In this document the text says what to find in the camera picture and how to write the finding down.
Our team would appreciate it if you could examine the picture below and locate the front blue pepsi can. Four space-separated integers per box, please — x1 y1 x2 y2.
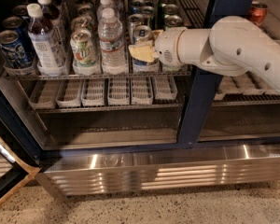
0 30 33 69

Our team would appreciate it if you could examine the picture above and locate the green soda can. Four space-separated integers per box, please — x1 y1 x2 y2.
162 64 189 72
161 4 178 19
164 15 183 30

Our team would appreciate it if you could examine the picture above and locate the open fridge door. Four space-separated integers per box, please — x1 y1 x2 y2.
0 136 40 206

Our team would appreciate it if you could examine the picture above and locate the steel fridge bottom grille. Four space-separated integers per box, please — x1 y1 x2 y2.
35 144 280 199

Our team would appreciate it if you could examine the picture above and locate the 7up can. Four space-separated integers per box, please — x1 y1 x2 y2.
70 29 98 67
71 16 92 32

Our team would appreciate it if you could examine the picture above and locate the blue fridge door frame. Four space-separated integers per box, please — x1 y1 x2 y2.
177 0 252 147

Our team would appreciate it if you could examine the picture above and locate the front clear water bottle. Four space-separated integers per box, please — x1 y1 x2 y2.
98 7 126 67

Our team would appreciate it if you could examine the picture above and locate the front dark tea bottle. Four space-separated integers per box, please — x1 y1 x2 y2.
27 3 64 68

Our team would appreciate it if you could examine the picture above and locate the front 7up can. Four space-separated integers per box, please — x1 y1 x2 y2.
70 29 98 67

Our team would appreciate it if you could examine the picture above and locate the red bull can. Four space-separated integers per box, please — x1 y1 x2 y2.
130 0 145 14
133 25 159 72
127 13 145 41
140 6 155 29

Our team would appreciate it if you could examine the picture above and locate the lower wire shelf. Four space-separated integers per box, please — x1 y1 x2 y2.
28 74 280 113

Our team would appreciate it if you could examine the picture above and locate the clear water bottle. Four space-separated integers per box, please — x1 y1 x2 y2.
96 0 116 20
98 7 126 67

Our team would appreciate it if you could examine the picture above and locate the red soda can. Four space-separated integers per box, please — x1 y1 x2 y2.
246 3 268 26

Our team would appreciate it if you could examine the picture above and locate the wire shelf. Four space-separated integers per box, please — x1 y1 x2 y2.
28 74 280 113
4 0 207 80

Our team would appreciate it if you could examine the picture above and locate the dark tea bottle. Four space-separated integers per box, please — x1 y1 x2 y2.
27 3 64 68
37 0 65 45

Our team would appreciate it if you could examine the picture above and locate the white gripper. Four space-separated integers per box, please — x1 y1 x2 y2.
128 27 187 66

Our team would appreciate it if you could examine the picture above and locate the front green soda can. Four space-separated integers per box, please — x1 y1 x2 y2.
162 64 189 72

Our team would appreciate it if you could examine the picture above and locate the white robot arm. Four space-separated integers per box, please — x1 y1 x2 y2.
129 16 280 95

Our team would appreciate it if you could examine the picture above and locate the top wire shelf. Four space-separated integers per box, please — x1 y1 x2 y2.
4 0 207 80

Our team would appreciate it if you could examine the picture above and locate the blue pepsi can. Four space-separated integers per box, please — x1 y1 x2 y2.
0 30 33 69
2 16 31 45

